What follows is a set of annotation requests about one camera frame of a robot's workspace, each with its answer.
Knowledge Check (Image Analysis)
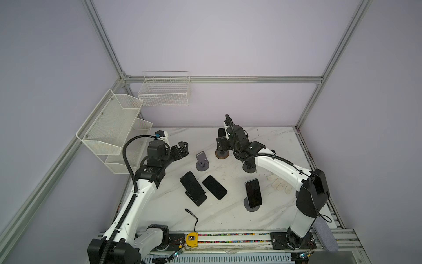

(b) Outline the black phone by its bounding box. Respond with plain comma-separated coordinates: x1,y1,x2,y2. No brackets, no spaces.
245,179,263,207
202,176,227,200
180,172,205,200
218,128,226,138

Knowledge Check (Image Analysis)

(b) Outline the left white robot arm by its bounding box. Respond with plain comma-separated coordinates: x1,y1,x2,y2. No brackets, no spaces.
87,139,189,264

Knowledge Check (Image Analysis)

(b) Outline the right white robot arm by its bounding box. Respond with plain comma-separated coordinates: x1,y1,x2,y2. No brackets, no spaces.
215,124,330,250

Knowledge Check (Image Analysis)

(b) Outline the brown round phone stand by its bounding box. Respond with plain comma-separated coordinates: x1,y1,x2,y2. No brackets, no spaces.
215,150,230,160

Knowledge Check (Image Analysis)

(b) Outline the grey stand centre right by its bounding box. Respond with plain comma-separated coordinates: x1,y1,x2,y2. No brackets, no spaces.
242,162,256,174

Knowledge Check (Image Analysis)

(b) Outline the grey round stand back left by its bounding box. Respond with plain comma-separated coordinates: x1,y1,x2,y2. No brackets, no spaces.
196,151,209,172

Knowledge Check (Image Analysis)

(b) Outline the black folding phone stand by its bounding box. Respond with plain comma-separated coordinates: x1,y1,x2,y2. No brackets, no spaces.
185,191,207,207

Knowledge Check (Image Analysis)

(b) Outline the grey stand front centre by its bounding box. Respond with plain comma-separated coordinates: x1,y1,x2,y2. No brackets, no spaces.
244,198,260,212

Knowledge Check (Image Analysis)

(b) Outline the white mesh two-tier shelf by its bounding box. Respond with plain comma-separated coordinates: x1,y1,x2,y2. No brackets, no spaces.
76,90,153,174

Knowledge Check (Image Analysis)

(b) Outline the yellow tape measure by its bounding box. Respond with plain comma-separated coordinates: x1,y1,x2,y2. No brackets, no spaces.
185,209,199,248

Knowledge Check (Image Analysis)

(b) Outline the grey oval pad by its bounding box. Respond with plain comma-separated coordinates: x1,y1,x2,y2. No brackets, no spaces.
312,217,339,253

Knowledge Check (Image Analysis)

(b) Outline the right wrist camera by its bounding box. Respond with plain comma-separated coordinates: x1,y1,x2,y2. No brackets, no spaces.
224,118,236,140

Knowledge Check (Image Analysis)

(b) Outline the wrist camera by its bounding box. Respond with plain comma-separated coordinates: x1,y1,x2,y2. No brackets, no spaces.
224,118,236,140
155,130,170,145

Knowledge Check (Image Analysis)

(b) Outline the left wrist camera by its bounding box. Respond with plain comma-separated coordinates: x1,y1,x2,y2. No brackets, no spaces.
155,130,170,145

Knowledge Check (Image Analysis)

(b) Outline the white wire basket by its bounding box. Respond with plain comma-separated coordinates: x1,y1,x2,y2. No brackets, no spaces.
138,71,191,107

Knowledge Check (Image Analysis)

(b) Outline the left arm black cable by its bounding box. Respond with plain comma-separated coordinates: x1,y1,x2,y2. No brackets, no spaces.
98,133,157,264

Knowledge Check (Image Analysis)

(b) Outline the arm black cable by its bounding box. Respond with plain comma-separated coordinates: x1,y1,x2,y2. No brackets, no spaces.
225,113,332,223
98,133,157,264

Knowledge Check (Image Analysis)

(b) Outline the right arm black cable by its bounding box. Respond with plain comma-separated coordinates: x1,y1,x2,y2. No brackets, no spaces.
225,113,332,223

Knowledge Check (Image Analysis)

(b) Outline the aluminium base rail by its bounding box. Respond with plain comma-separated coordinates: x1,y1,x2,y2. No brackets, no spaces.
151,229,363,253

